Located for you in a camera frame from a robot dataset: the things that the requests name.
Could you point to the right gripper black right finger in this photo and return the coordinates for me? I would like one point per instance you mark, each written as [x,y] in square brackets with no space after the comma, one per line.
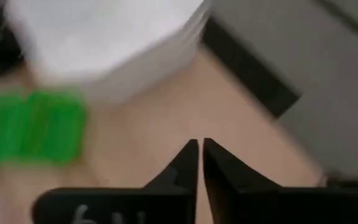
[291,205]

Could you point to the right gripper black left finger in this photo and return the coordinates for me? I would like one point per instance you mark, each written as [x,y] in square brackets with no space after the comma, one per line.
[120,205]

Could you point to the green plastic basket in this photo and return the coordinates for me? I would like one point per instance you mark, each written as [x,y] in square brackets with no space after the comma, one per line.
[57,127]
[2,127]

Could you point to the black aluminium table frame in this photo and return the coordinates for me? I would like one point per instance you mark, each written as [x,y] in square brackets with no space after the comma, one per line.
[247,65]

